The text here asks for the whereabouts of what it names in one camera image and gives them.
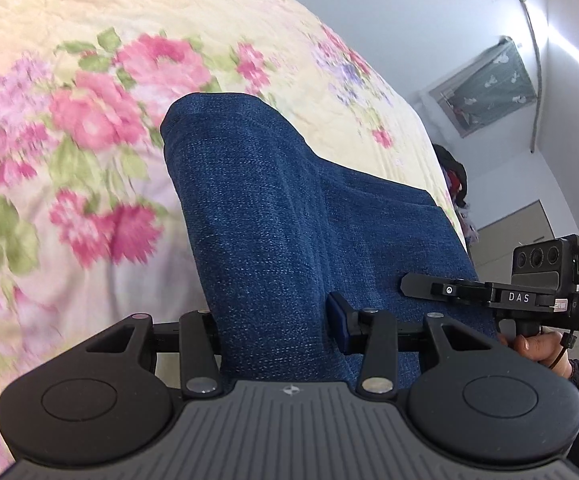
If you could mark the grey patterned window curtain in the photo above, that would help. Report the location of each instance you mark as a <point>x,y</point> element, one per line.
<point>489,85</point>

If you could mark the grey wall pipe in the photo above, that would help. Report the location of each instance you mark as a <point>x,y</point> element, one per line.
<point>536,60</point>

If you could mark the floral bedspread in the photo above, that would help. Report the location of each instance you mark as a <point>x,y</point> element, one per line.
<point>69,110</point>

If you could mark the person's right hand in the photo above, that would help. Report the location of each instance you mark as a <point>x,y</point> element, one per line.
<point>534,349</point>

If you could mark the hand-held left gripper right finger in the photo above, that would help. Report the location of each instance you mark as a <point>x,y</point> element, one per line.
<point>338,325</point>

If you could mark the pile of dark clothes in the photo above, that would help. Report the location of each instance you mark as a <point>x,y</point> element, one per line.
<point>457,185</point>

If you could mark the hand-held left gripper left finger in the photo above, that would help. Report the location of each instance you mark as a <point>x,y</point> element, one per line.
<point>199,341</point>

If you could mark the beige door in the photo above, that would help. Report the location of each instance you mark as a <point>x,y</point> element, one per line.
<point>512,230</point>

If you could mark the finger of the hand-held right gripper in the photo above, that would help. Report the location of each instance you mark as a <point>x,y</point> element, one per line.
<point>444,287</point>

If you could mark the blue denim pants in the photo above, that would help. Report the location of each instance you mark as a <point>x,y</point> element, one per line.
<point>269,210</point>

